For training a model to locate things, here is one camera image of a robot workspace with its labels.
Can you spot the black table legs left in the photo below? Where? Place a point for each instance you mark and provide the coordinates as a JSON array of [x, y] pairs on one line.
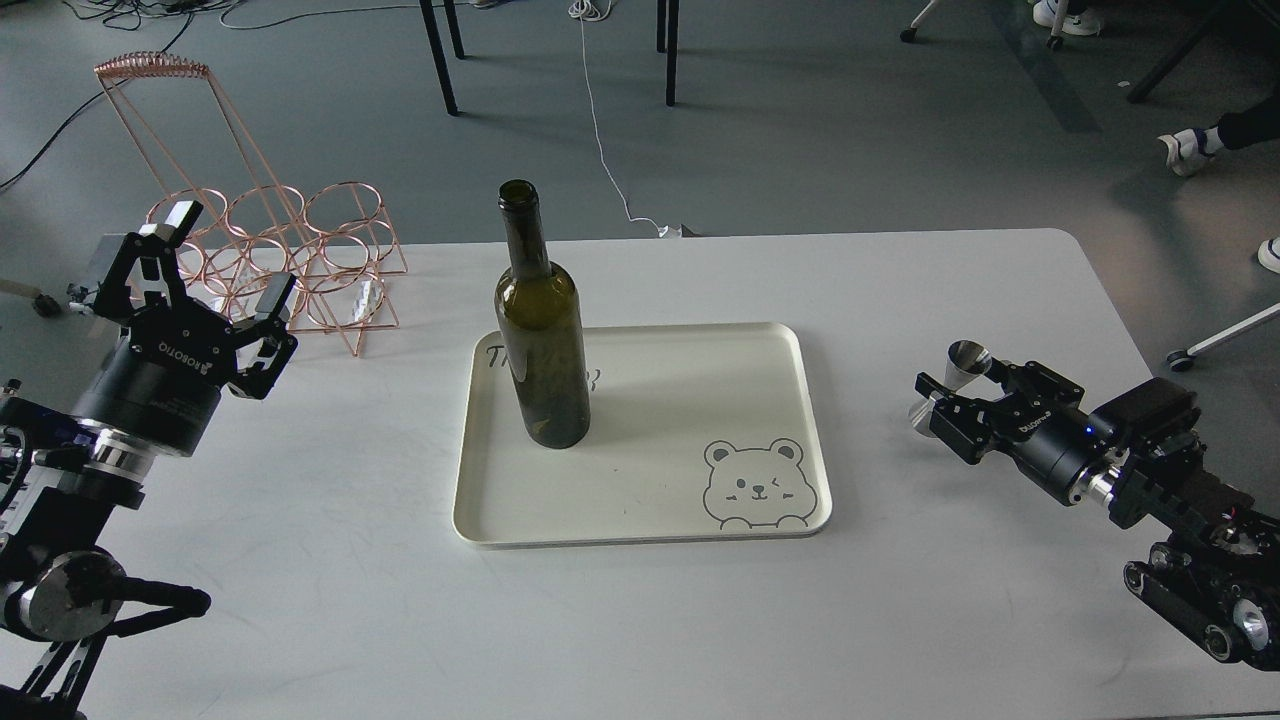
[[441, 23]]

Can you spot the dark green wine bottle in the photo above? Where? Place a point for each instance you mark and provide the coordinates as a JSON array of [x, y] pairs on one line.
[[538, 312]]

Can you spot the black table legs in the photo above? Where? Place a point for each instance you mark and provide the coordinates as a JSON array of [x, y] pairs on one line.
[[441, 23], [667, 16]]

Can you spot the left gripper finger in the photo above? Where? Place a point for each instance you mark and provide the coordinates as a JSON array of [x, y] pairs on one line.
[[134, 273], [268, 327]]

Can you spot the white sneaker right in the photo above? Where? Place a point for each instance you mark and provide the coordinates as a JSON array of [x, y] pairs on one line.
[[1268, 255]]

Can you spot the silver steel jigger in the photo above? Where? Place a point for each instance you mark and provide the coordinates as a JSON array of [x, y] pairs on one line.
[[966, 360]]

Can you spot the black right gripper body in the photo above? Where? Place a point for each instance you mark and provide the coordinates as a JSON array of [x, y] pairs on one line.
[[1050, 440]]

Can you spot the black table legs right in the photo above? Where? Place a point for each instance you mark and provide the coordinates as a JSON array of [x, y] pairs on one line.
[[667, 16]]

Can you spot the white sneaker left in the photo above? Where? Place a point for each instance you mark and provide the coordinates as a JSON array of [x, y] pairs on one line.
[[1190, 150]]

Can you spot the copper wire wine rack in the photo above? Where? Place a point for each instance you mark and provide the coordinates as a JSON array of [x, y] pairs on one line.
[[339, 242]]

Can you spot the office chair base right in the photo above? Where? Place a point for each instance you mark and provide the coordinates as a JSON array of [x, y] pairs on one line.
[[1183, 359]]

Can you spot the far white sneaker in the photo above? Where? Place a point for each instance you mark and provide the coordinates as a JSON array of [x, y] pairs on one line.
[[1072, 18]]

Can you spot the chair caster left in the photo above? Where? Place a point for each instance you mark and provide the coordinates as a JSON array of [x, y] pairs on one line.
[[44, 304]]

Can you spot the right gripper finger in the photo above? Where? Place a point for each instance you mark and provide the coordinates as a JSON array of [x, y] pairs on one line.
[[969, 426], [1032, 387]]

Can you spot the far chair leg caster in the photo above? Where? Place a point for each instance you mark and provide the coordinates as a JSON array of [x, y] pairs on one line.
[[908, 34]]

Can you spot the cream bear print tray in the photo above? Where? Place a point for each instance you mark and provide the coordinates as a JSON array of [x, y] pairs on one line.
[[698, 433]]

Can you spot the white sneaker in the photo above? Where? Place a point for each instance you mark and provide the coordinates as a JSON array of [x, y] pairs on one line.
[[1268, 255], [1190, 150], [1072, 18]]

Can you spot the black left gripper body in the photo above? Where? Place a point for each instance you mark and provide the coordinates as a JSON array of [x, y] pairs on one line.
[[162, 382]]

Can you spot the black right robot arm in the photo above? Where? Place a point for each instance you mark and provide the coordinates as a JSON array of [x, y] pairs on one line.
[[1139, 456]]

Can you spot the seated person legs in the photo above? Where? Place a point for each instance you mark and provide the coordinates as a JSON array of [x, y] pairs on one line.
[[1240, 129]]

